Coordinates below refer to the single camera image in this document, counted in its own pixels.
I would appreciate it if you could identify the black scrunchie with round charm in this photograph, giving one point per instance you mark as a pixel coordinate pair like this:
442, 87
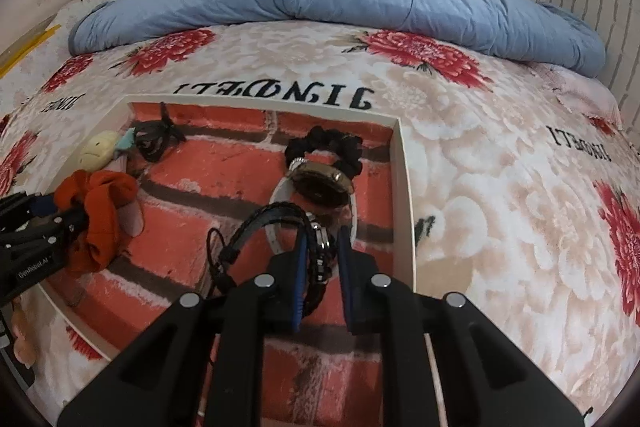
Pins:
320, 138

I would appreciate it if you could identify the orange scrunchie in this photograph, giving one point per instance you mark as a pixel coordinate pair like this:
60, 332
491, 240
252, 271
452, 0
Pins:
105, 227

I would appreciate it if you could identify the rolled blue duvet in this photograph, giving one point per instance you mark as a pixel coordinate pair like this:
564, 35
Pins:
350, 2

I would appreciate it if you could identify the pink pineapple plush hair clip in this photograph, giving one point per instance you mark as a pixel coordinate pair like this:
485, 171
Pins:
100, 149

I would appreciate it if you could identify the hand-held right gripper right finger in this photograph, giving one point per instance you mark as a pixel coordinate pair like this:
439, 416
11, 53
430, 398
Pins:
346, 277

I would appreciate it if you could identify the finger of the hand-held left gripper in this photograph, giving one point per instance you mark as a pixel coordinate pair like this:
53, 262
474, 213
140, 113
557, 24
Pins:
65, 219
35, 204

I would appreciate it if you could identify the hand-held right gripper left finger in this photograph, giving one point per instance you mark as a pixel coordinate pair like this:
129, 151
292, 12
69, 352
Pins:
299, 267

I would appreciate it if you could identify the red floral printed blanket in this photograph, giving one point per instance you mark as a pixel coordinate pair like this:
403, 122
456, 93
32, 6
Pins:
500, 187

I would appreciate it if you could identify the brick-lined white tray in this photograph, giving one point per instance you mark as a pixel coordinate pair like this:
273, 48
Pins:
210, 187

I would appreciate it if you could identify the black hair claw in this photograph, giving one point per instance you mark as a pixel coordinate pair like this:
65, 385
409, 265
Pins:
150, 142

